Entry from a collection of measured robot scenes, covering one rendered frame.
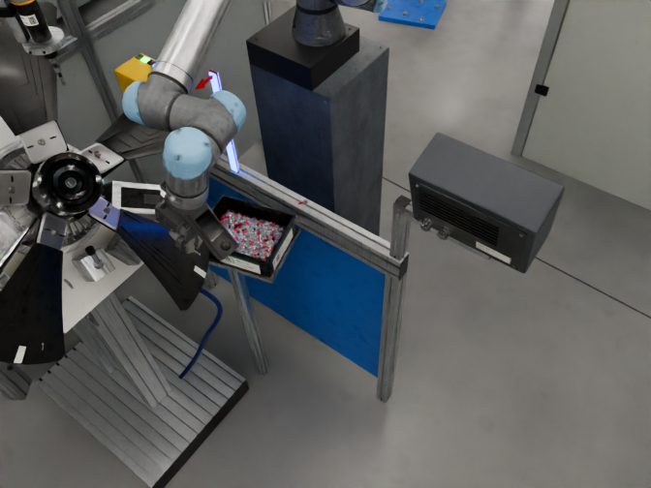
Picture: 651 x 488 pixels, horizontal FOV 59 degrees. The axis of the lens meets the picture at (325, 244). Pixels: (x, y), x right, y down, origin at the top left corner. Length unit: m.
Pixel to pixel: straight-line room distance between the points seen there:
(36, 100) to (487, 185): 0.88
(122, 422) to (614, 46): 2.28
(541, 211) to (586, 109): 1.71
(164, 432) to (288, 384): 0.46
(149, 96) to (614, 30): 1.89
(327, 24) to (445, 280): 1.22
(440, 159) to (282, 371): 1.32
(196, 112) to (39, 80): 0.36
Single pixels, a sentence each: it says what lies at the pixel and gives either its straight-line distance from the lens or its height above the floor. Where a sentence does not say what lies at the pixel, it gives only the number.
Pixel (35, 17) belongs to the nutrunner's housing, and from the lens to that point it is 1.12.
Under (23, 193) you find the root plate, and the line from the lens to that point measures 1.28.
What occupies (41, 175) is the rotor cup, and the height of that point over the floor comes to 1.26.
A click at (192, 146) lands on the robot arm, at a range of 0.97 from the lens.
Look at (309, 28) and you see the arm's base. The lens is 1.70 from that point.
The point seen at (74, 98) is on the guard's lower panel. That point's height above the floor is 0.83.
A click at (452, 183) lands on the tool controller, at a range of 1.10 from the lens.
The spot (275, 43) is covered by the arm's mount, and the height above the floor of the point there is 1.08.
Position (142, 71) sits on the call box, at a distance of 1.73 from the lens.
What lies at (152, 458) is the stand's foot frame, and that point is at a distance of 2.13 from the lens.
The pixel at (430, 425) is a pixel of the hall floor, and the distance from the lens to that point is 2.17.
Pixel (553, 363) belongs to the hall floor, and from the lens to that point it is 2.37.
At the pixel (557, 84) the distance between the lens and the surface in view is 2.74.
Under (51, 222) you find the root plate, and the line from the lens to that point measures 1.27.
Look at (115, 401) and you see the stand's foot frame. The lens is 2.25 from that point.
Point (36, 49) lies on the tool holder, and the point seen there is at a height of 1.47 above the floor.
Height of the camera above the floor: 2.01
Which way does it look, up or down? 52 degrees down
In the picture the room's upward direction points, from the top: 4 degrees counter-clockwise
